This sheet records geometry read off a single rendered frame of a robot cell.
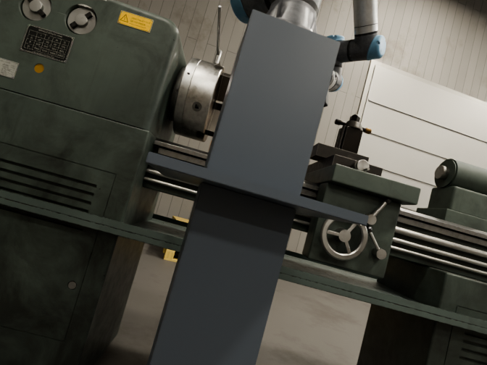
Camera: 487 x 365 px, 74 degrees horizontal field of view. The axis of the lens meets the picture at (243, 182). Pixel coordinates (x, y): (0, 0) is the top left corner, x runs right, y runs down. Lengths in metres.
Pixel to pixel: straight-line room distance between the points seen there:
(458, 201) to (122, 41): 1.40
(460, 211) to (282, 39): 1.10
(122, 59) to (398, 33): 5.04
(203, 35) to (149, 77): 3.70
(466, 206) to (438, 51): 4.73
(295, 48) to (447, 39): 5.65
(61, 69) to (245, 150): 0.77
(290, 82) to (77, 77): 0.75
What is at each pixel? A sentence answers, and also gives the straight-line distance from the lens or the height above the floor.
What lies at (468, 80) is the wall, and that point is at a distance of 6.36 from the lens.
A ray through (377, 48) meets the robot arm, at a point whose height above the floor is 1.32.
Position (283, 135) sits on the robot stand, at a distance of 0.67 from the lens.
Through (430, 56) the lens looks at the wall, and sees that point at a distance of 6.04.
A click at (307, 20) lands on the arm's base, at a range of 0.82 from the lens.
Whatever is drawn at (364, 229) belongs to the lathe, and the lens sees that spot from 1.13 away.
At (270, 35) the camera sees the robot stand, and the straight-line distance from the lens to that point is 0.73.
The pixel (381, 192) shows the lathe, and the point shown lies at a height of 0.87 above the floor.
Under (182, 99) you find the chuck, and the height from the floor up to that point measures 1.02.
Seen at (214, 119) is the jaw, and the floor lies 1.01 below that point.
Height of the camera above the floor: 0.70
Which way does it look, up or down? 5 degrees up
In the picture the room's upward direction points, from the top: 16 degrees clockwise
